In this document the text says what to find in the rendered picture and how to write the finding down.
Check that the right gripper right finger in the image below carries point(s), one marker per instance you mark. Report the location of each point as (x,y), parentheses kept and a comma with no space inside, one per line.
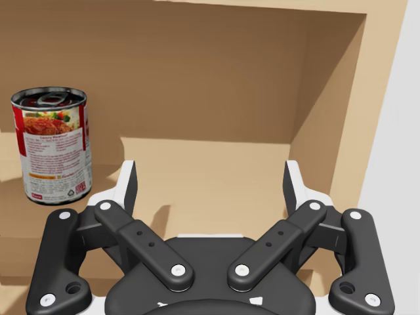
(275,241)

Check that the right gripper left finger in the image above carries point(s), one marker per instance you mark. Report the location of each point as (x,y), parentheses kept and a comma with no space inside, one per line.
(144,241)

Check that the red and white can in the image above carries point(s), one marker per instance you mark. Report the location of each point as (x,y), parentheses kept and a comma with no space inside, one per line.
(52,144)

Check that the pale wooden shelf unit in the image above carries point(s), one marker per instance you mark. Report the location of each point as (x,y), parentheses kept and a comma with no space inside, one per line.
(210,82)

